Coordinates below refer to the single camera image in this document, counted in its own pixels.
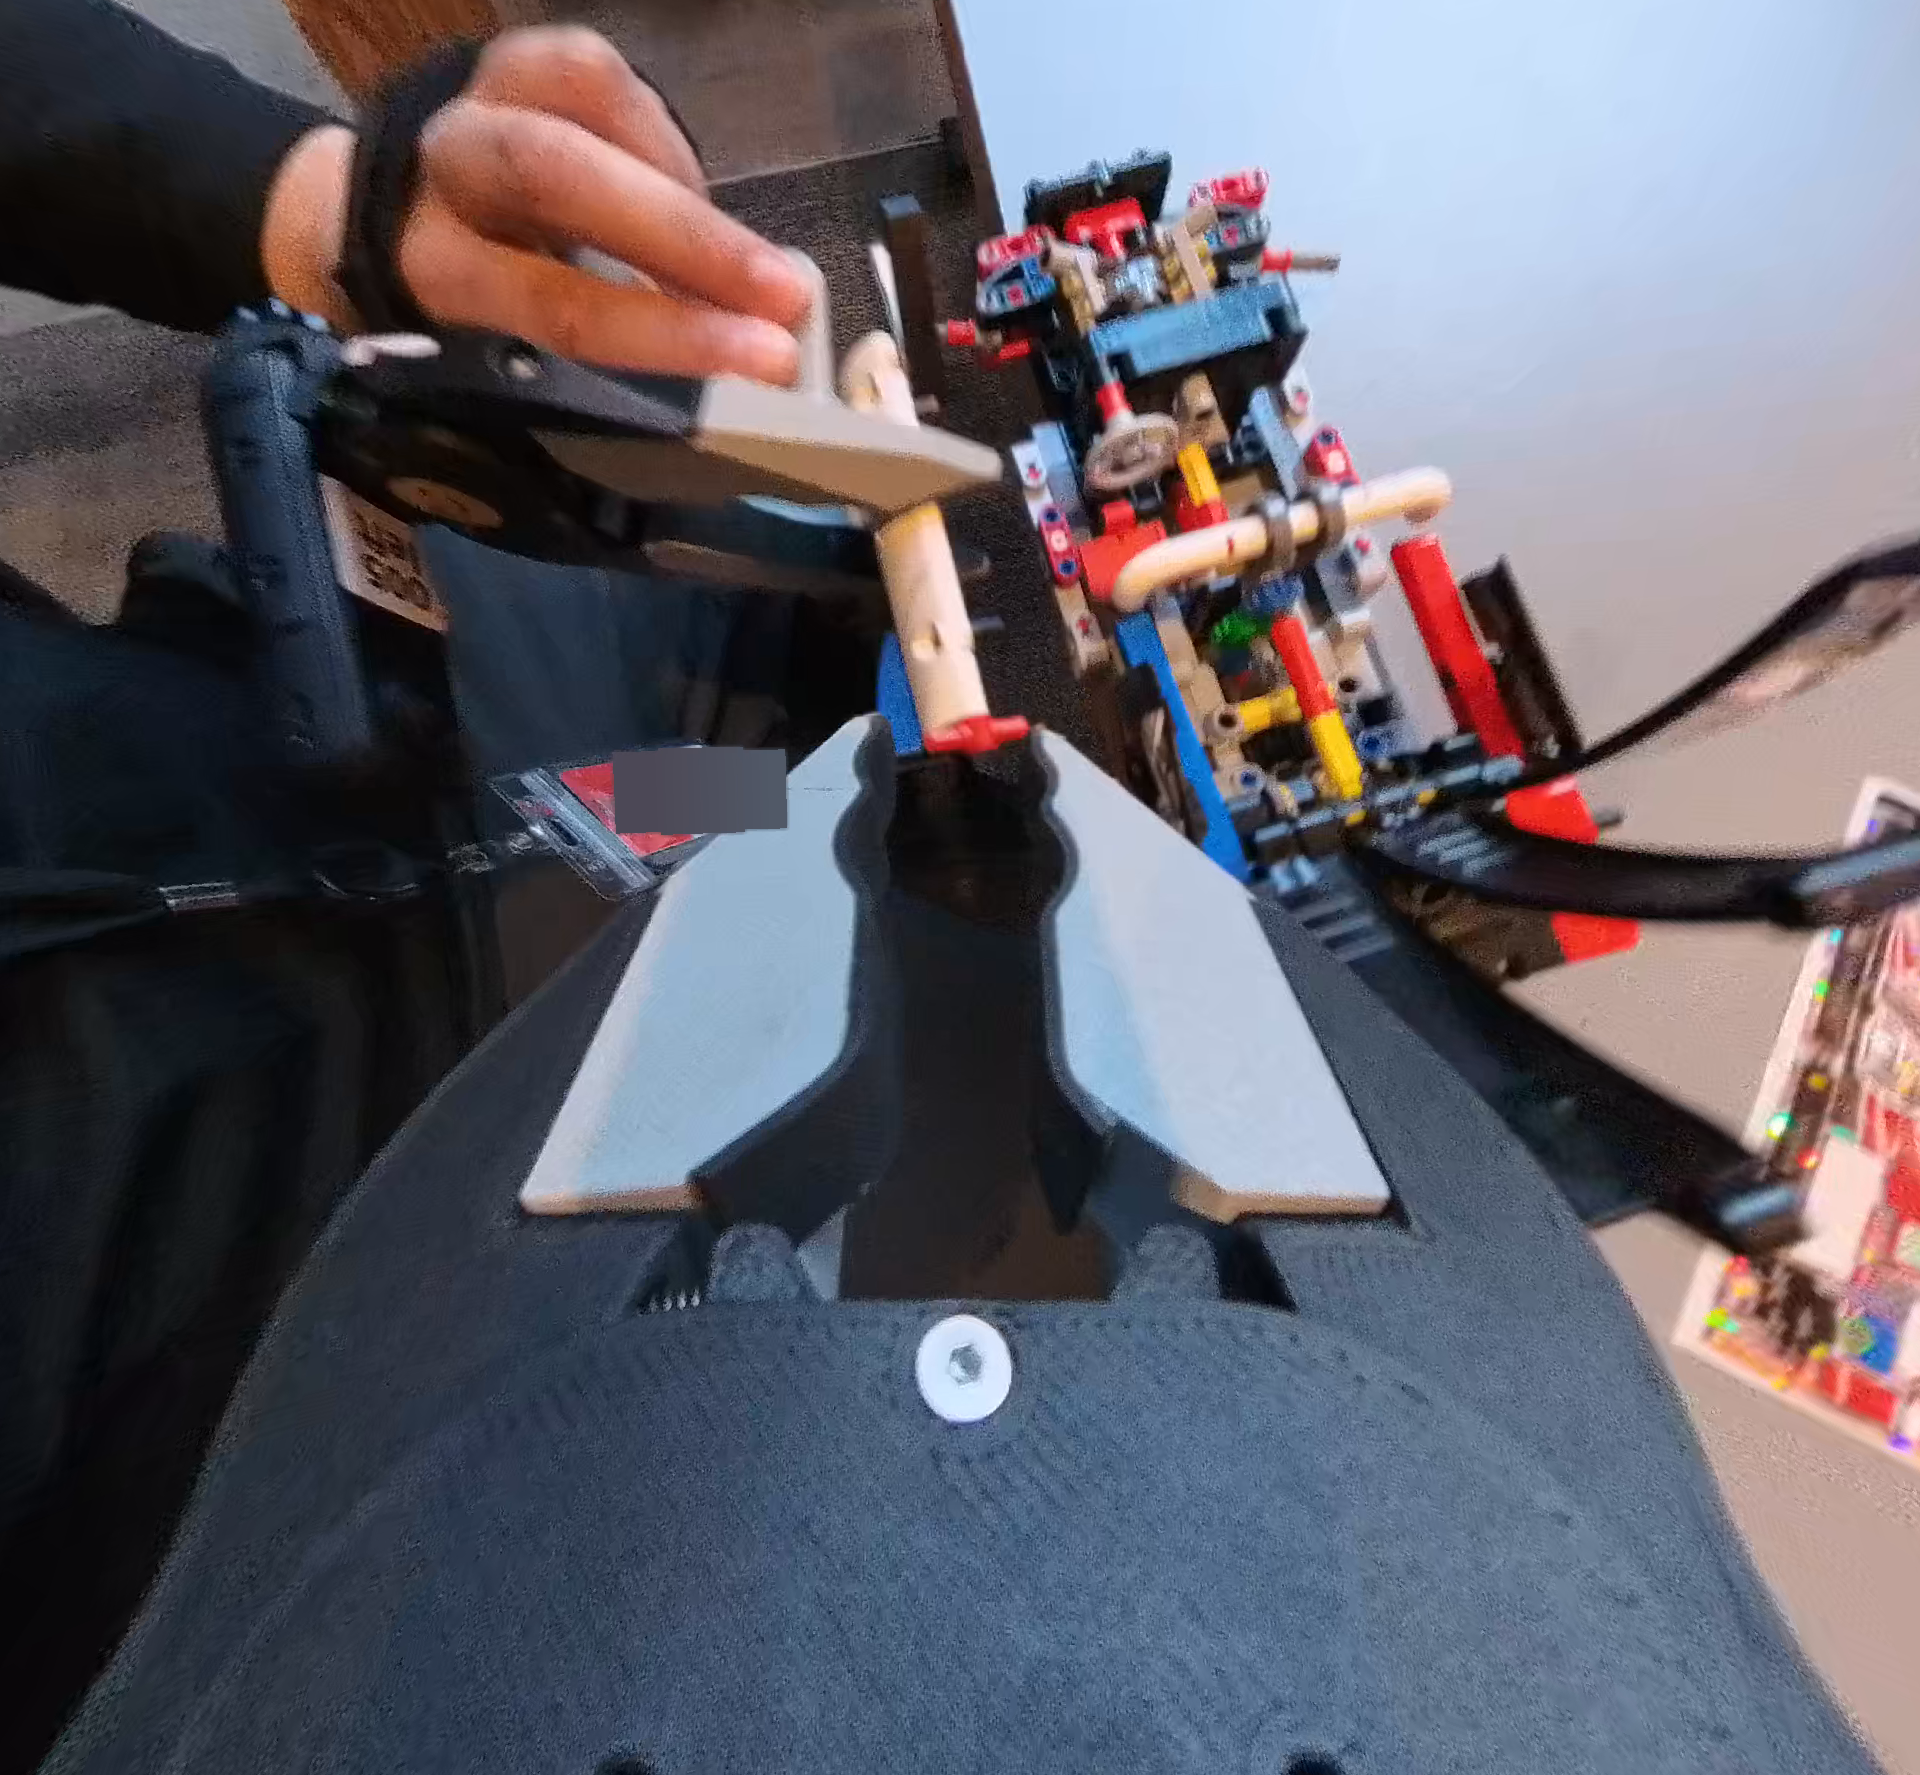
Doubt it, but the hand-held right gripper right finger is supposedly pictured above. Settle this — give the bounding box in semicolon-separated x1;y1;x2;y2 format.
1035;730;1393;1226

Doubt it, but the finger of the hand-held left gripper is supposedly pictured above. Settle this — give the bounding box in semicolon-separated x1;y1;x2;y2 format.
635;514;903;600
686;378;1004;524

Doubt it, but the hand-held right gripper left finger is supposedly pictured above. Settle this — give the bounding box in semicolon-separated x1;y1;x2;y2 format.
517;715;904;1245

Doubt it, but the blue and white brick assembly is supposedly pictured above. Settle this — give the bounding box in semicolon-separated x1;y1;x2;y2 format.
831;193;1037;761

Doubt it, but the toy brick race car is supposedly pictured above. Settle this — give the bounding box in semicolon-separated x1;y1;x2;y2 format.
945;148;1920;1260

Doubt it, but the person's left hand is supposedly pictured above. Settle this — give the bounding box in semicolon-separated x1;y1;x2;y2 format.
262;26;827;393

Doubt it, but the red badge card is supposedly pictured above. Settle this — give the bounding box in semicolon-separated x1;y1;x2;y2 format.
486;755;713;902

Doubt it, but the person's dark clothed body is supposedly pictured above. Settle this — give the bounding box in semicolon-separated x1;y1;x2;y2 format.
0;304;903;1775

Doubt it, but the holographic sticker sheet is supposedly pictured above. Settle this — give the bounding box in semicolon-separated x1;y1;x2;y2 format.
1671;779;1920;1456

